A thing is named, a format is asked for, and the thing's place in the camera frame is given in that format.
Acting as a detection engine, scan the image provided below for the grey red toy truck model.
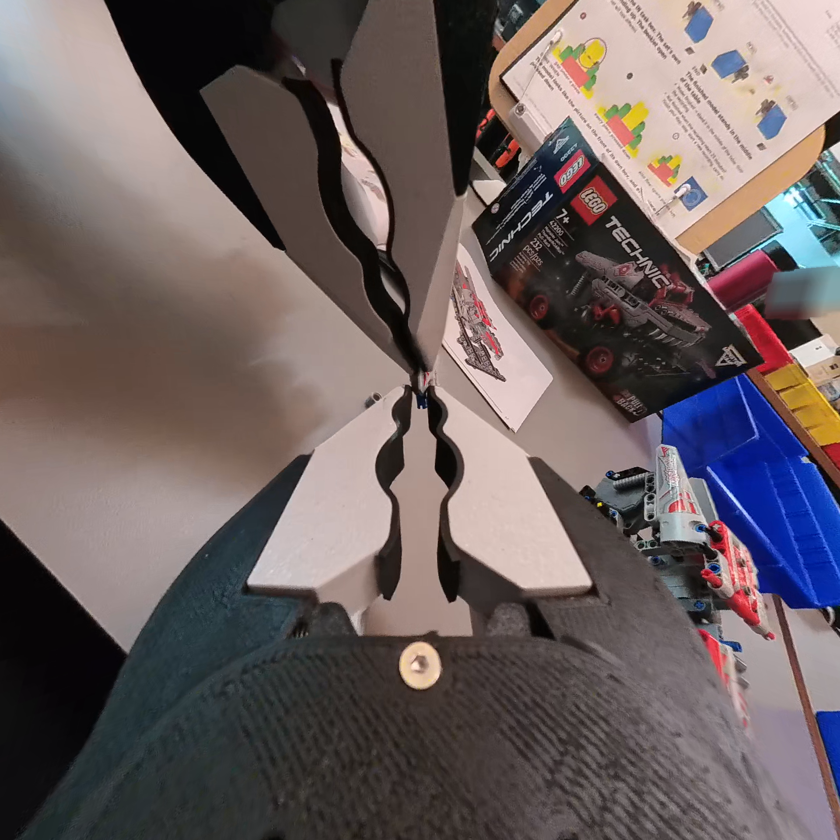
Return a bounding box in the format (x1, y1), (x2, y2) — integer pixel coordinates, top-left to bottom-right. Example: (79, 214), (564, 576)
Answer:
(579, 444), (777, 644)

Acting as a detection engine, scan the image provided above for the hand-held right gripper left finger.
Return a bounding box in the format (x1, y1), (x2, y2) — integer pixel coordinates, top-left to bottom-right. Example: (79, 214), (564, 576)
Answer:
(247, 386), (414, 618)

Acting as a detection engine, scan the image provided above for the blue plastic bin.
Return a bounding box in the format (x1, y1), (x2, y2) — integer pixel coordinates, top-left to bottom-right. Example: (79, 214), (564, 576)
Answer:
(705, 453), (840, 611)
(659, 374), (809, 475)

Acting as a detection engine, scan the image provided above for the yellow plastic bin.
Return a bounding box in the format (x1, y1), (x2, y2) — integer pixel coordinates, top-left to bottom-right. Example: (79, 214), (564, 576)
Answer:
(777, 384), (840, 448)
(763, 360), (820, 396)

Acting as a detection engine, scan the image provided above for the open instruction booklet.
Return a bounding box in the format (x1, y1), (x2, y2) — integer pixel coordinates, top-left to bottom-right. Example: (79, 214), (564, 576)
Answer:
(441, 241), (554, 434)

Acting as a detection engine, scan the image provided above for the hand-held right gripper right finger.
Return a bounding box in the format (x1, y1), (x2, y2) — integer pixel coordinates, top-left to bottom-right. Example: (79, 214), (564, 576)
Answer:
(425, 388), (597, 621)

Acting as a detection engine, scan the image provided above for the maroon bottle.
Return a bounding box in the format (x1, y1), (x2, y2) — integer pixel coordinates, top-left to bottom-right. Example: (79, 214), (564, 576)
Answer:
(705, 246), (799, 311)

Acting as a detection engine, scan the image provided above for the printed instruction sheet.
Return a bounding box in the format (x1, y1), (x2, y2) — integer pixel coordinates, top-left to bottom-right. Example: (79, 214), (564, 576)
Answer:
(502, 0), (840, 240)

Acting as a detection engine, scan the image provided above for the red plastic bin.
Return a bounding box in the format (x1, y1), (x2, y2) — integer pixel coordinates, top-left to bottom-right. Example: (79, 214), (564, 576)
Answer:
(734, 303), (797, 376)

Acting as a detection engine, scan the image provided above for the wooden instruction board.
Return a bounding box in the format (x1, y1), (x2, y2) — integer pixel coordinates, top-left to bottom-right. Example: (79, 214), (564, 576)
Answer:
(489, 0), (828, 257)

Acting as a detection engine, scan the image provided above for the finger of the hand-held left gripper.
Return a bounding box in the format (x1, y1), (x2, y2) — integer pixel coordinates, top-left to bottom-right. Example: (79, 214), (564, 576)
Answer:
(199, 64), (424, 371)
(272, 0), (469, 370)

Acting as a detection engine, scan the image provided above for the black toy set box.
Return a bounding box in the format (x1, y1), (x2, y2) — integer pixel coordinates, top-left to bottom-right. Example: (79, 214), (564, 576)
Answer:
(471, 117), (765, 424)

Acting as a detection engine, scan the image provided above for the red white toy panel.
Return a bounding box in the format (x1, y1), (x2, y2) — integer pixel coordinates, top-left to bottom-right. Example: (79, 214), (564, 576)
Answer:
(697, 629), (753, 732)

